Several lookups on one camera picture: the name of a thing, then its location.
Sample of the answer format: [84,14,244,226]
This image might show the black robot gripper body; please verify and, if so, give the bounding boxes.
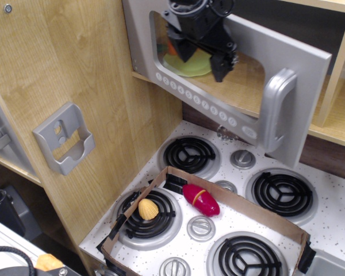
[162,5,236,55]

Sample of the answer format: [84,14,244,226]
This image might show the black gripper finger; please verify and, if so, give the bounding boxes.
[210,51,238,83]
[167,25,197,62]

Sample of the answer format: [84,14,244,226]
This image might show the silver toy microwave door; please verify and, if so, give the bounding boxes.
[122,1,331,167]

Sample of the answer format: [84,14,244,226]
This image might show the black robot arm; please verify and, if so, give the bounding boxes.
[162,1,237,82]

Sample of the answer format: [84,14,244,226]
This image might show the orange toy carrot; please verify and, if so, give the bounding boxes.
[157,40,178,56]

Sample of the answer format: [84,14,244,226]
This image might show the light green toy plate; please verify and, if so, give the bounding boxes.
[163,49,212,77]

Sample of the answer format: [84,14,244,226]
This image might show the round hanging toy skimmer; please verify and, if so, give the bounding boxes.
[216,125,238,141]

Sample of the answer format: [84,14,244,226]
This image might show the back left stove burner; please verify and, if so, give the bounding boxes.
[157,136,221,180]

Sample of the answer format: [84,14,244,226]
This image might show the back grey stove knob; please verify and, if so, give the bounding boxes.
[230,149,256,170]

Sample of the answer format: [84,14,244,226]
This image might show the grey stove knob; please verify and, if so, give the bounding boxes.
[230,149,256,170]
[215,180,237,194]
[159,257,191,276]
[187,216,216,242]

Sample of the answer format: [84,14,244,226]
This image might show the middle grey stove knob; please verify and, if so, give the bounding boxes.
[215,180,237,194]

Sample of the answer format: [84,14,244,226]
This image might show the brown cardboard barrier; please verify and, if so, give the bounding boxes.
[98,167,316,275]

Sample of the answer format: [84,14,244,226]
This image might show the red toy sweet potato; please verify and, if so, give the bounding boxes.
[182,184,220,217]

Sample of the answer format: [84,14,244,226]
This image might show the back right stove burner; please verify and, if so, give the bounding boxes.
[245,168,319,226]

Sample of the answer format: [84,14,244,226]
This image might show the yellow toy corn piece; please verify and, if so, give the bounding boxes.
[138,198,159,220]

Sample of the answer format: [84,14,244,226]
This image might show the centre grey stove knob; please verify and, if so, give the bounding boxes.
[187,216,216,242]

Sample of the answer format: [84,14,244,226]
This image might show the silver screw in panel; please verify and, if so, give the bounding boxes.
[3,3,13,14]

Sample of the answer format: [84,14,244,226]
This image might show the front right stove burner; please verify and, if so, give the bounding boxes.
[206,231,289,276]

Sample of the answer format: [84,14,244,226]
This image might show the front grey stove knob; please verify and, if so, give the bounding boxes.
[159,257,191,276]

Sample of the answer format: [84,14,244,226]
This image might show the grey toy sink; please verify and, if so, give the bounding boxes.
[305,250,345,276]

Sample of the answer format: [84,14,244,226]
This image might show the black device on floor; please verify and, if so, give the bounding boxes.
[0,185,42,241]

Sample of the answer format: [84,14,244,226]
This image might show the orange toy food piece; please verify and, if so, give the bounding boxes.
[35,254,64,271]

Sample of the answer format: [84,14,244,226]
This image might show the grey wall phone holder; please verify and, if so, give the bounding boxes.
[32,102,95,175]

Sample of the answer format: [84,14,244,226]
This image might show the black cable loop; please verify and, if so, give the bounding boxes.
[0,246,36,276]

